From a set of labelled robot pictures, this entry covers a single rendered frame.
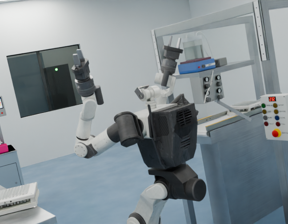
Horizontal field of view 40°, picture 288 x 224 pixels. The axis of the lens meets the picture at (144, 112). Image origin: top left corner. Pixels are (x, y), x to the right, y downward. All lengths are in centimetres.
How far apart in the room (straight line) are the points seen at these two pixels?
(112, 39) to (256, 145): 501
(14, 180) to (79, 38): 371
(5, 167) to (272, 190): 284
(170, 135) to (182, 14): 687
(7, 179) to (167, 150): 306
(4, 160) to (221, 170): 255
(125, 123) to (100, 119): 591
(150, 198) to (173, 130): 45
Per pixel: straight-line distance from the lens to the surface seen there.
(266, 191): 363
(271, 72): 242
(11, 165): 477
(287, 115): 234
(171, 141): 193
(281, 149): 250
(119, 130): 191
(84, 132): 205
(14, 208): 225
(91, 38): 781
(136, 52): 810
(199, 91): 292
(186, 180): 205
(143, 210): 233
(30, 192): 227
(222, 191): 326
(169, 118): 191
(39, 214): 211
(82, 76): 189
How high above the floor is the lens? 150
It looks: 7 degrees down
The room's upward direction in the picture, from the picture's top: 11 degrees counter-clockwise
